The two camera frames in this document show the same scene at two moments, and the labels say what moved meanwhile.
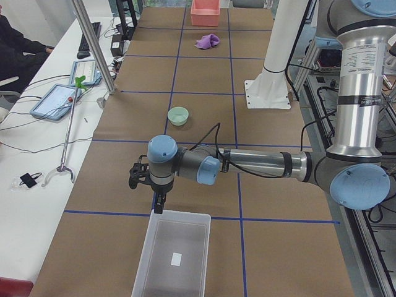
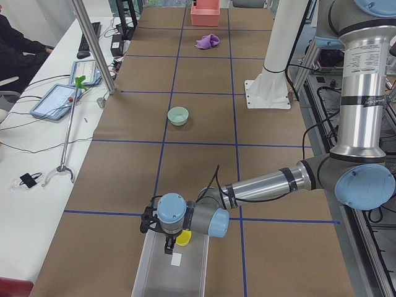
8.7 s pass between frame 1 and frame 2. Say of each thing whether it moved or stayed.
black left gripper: moved
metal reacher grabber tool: stayed
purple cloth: stayed
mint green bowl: stayed
